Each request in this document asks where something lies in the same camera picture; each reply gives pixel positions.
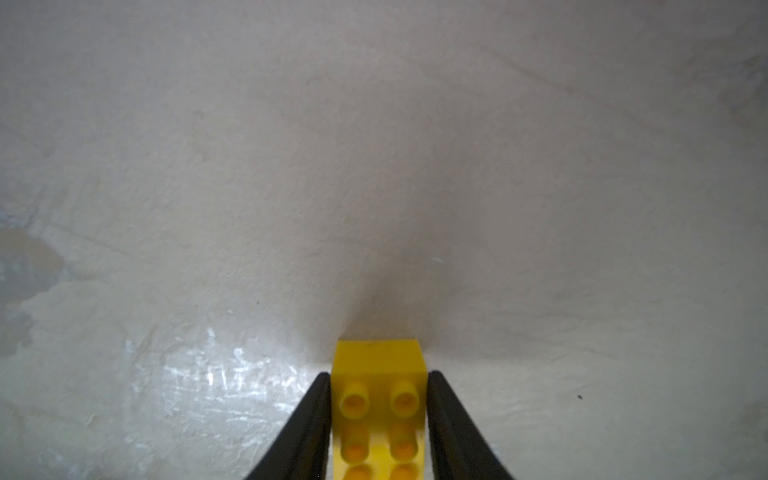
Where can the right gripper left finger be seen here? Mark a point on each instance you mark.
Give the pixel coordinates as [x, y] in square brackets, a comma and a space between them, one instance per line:
[300, 451]

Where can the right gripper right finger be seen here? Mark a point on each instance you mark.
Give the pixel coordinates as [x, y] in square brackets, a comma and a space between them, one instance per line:
[458, 449]

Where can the yellow lego brick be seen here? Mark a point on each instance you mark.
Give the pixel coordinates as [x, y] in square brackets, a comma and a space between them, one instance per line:
[378, 406]

